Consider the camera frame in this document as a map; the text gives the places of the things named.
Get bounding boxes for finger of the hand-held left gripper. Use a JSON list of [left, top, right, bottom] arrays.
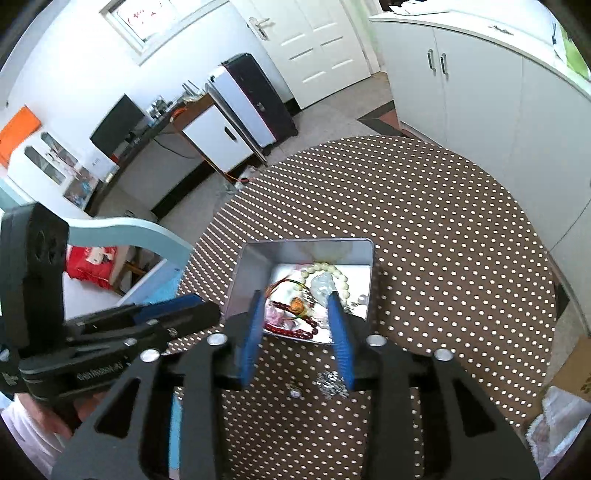
[[131, 294, 206, 324], [139, 302, 221, 354]]

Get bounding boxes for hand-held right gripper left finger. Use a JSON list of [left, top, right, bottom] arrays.
[[51, 290, 267, 480]]

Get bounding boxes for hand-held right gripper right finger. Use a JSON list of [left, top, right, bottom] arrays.
[[325, 292, 541, 480]]

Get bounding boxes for dark red bead bracelet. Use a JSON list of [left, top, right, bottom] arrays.
[[263, 300, 325, 342]]

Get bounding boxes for red string bracelet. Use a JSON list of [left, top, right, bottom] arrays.
[[265, 277, 320, 320]]

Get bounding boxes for translucent white pendant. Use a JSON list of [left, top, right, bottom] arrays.
[[309, 273, 339, 297]]

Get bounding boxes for pale green bead bracelet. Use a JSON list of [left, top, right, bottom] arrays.
[[295, 261, 352, 302]]

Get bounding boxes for silver metal tin box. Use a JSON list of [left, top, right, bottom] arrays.
[[226, 239, 376, 344]]

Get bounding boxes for person's left forearm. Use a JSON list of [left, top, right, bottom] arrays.
[[0, 401, 70, 480]]

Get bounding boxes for person's left hand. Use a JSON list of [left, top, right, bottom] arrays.
[[21, 397, 100, 437]]

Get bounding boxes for teal seat cushion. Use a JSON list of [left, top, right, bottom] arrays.
[[117, 270, 200, 311]]

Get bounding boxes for red printed bag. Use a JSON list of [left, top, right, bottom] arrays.
[[67, 244, 116, 289]]

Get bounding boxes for light blue wooden chair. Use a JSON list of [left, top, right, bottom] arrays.
[[0, 178, 195, 319]]

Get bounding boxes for white picture box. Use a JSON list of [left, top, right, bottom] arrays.
[[7, 131, 100, 208]]

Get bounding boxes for orange box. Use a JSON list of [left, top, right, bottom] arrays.
[[0, 105, 42, 167]]

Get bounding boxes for white drawer cabinet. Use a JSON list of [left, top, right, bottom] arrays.
[[182, 102, 254, 174]]

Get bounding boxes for dark desk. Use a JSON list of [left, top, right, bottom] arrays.
[[85, 92, 215, 217]]

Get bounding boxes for black monitor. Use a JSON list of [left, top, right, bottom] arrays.
[[90, 93, 148, 158]]

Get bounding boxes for black and white suitcase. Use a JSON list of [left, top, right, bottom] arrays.
[[205, 53, 298, 160]]

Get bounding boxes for cardboard box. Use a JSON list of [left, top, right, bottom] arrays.
[[549, 335, 591, 402]]

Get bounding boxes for window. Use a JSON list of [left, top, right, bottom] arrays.
[[99, 0, 229, 65]]

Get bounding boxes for white cupboard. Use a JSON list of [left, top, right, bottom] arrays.
[[367, 0, 591, 278]]

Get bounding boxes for white panel door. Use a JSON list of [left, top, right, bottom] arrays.
[[233, 0, 372, 109]]

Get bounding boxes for green paper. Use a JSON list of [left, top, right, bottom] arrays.
[[554, 23, 591, 81]]

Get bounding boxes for orange cable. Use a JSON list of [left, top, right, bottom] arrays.
[[203, 157, 246, 184]]

